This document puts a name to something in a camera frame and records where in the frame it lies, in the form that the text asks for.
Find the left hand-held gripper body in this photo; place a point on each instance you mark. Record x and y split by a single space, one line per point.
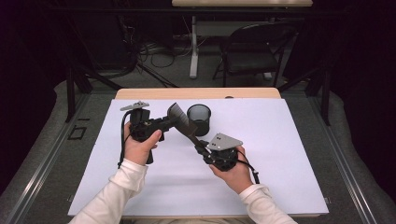
141 124

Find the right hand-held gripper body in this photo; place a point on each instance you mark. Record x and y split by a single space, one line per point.
222 143

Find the black comb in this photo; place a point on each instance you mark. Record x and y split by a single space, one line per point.
183 123

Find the black mesh pen holder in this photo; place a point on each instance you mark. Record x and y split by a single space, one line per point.
202 121

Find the person's left hand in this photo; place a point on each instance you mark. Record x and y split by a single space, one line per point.
137 151

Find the person's right hand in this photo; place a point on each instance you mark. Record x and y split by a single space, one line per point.
238 177

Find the black tripod leg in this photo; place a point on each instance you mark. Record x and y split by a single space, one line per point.
155 75

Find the white board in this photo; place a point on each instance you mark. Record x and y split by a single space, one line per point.
274 155

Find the black metal stand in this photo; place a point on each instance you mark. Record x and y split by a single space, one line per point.
70 93
325 99

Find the black folding chair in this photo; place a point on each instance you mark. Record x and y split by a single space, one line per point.
249 59

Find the white desk with wooden top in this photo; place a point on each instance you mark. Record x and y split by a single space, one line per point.
243 2

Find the metal floor rail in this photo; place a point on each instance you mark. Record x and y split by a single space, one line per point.
46 158
342 161

